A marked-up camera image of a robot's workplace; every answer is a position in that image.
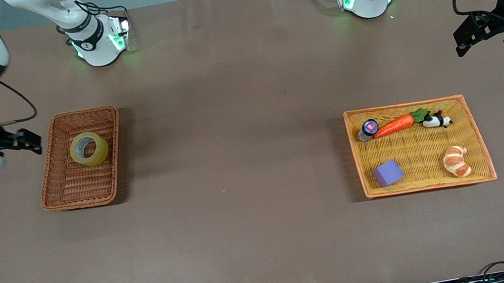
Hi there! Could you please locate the yellowish clear tape roll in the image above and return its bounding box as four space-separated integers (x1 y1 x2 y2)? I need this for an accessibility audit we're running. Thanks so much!
67 129 112 170

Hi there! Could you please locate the brown wicker basket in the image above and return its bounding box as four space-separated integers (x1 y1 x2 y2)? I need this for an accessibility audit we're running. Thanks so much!
27 104 133 216

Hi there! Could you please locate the orange rimmed yellow woven basket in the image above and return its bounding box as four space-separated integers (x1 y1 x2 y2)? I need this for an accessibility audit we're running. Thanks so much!
342 88 498 204

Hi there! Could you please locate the black and white panda toy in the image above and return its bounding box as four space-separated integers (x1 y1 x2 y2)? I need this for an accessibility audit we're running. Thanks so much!
420 109 454 133

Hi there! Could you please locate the orange toy carrot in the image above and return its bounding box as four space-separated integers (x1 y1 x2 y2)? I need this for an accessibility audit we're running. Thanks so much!
370 107 434 139

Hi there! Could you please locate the toy croissant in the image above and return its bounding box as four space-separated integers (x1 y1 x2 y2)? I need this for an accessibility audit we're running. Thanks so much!
440 143 475 181

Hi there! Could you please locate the small jar with blue lid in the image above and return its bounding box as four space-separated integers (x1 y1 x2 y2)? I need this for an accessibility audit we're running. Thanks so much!
355 118 382 144

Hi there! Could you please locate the purple cube block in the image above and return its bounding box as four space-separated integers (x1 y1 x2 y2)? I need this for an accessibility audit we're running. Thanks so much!
370 157 407 190

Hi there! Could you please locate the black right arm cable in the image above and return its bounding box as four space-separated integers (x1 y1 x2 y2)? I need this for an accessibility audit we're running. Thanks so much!
0 71 39 127

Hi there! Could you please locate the black right base cable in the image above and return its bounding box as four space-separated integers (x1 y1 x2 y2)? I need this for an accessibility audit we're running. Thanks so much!
60 0 131 32

